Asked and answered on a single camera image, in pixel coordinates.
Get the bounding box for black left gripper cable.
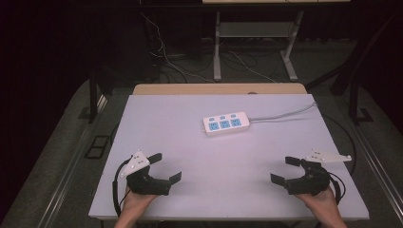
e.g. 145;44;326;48
111;158;131;219

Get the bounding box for grey power strip cable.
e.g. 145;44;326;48
248;101;318;124

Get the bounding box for long black cable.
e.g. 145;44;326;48
321;113;358;176

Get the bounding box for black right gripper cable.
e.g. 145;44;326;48
328;171;347;205

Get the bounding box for person's right hand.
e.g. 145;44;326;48
296;187;340;217

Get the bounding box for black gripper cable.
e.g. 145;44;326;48
328;171;347;205
111;158;131;219

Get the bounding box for wooden table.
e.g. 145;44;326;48
132;83;308;96

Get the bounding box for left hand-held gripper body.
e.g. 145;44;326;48
119;150;172;196

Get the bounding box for white power strip blue sockets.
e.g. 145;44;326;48
201;111;252;138

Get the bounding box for black metal stand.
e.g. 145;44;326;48
77;67;110;124
347;75;374;126

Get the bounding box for white floor cable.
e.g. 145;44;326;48
141;11;217;84

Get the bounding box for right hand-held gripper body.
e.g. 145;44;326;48
284;148;353;197

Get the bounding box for grey metal table frame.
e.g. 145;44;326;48
212;10;305;83

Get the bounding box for black rectangular floor frame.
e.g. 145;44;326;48
84;135;111;160

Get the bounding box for person's left hand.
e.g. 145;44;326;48
121;185;159;215

